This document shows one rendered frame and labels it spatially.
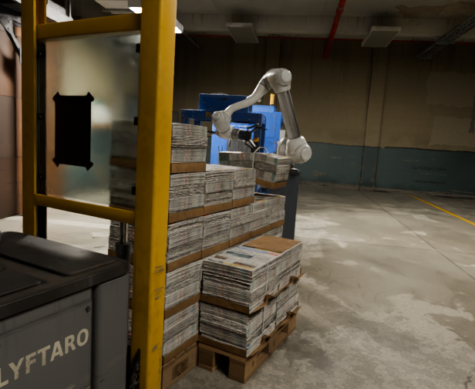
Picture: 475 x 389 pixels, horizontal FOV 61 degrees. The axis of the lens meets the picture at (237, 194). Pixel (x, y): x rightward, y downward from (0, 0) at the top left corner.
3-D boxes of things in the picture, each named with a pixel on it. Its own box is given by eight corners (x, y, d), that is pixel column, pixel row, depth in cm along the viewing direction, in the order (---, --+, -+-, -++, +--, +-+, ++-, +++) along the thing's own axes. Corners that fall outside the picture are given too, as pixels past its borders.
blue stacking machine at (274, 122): (279, 214, 705) (289, 93, 678) (207, 208, 723) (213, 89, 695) (282, 201, 853) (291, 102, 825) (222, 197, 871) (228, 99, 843)
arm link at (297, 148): (302, 158, 342) (318, 160, 322) (286, 165, 336) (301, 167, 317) (279, 67, 320) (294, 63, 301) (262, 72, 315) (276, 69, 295)
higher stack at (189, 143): (197, 366, 220) (210, 126, 203) (162, 394, 194) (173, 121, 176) (143, 345, 238) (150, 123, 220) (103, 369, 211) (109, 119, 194)
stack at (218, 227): (278, 299, 321) (287, 195, 310) (196, 367, 219) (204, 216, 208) (236, 288, 339) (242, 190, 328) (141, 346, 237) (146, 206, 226)
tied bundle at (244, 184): (254, 204, 261) (257, 168, 258) (232, 209, 235) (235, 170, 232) (205, 197, 278) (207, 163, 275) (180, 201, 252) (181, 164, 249)
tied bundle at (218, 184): (232, 209, 234) (235, 170, 231) (203, 216, 209) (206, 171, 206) (180, 201, 253) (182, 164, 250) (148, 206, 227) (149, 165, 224)
